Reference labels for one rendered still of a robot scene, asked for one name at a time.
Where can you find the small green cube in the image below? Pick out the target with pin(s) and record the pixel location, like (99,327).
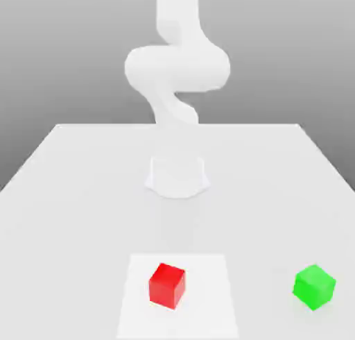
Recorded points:
(314,288)

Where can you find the small red cube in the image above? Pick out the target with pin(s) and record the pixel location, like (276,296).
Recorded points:
(166,287)

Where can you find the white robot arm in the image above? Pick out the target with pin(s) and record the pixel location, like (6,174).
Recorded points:
(177,68)

